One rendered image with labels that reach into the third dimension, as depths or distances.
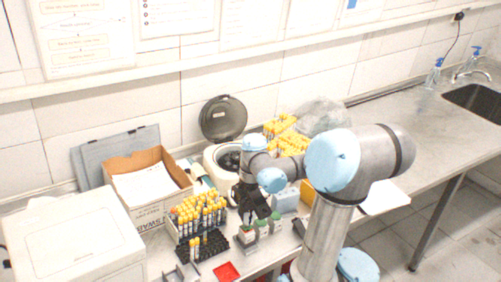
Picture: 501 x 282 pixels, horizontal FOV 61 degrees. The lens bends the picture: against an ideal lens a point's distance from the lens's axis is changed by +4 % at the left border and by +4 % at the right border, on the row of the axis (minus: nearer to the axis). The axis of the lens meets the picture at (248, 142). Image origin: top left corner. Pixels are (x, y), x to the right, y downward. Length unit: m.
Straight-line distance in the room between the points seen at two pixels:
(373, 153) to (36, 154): 1.19
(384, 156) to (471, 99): 2.35
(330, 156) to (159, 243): 0.88
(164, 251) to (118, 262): 0.39
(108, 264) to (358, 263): 0.62
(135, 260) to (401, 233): 2.19
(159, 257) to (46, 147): 0.55
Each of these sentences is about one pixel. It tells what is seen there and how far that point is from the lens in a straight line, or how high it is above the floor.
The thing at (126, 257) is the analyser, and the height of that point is 1.16.
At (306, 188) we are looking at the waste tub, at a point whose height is 0.95.
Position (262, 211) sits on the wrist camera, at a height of 1.12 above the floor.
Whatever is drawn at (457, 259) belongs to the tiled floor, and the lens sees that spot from 3.04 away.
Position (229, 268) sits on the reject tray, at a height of 0.88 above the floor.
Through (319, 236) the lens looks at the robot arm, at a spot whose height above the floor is 1.36.
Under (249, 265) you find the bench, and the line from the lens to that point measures 1.45.
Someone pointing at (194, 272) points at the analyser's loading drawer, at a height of 0.91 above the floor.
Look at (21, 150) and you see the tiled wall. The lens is 1.61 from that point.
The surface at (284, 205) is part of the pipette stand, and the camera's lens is 1.58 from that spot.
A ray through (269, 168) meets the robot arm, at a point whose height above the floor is 1.31.
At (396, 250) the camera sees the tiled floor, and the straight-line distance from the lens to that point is 2.90.
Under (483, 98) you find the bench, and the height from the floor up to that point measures 0.80.
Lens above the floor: 2.02
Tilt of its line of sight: 36 degrees down
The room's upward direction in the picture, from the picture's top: 6 degrees clockwise
